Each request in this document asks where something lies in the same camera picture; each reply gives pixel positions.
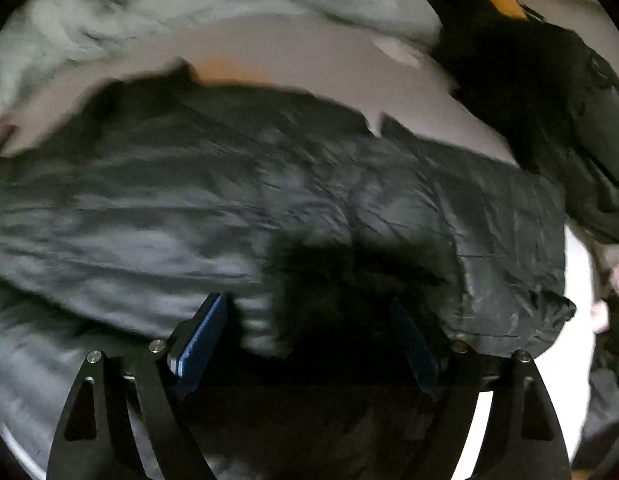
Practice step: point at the dark green puffer jacket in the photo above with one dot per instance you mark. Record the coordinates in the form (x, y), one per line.
(539, 85)

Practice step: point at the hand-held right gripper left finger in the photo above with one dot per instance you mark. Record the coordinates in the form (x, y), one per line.
(204, 340)

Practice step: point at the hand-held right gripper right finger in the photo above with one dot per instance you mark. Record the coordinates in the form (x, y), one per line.
(414, 355)

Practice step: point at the light blue fleece blanket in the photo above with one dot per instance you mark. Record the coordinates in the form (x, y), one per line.
(139, 5)

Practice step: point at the white bed sheet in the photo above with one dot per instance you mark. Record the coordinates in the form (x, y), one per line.
(314, 60)

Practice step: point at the black puffer jacket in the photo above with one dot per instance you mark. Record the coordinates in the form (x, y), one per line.
(239, 185)

